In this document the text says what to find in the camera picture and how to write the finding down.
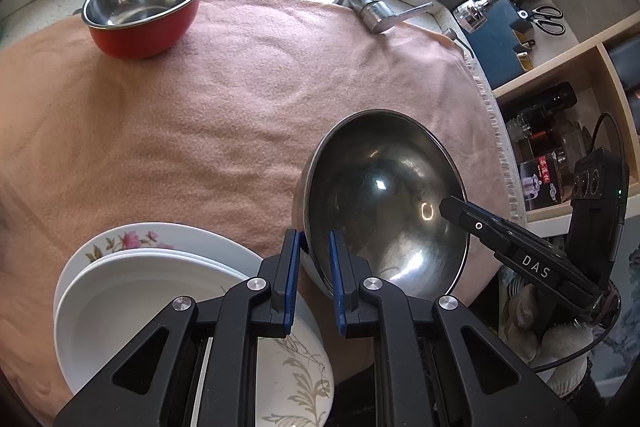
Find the black scissors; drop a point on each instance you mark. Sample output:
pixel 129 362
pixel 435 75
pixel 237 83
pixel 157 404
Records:
pixel 547 18

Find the pink towel mat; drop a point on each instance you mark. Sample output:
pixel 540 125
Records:
pixel 213 133

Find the large stainless steel bowl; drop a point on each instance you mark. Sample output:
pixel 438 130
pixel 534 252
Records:
pixel 379 176

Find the red steel-lined bowl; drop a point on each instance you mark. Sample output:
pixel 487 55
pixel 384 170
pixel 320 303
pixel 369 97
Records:
pixel 136 29

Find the black power strip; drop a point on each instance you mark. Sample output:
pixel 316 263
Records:
pixel 599 203

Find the white plate with grey branch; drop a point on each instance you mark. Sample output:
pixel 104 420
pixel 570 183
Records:
pixel 108 303

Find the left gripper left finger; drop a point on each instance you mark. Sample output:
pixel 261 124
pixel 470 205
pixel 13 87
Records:
pixel 260 307

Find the wooden shelf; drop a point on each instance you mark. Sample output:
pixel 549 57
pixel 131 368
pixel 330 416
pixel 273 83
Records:
pixel 591 72

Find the black tea box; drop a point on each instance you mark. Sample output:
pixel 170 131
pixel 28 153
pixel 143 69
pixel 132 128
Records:
pixel 541 182

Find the white floral bottom plate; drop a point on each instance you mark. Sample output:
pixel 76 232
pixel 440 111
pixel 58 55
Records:
pixel 161 235

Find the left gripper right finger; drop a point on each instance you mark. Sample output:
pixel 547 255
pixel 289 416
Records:
pixel 370 307

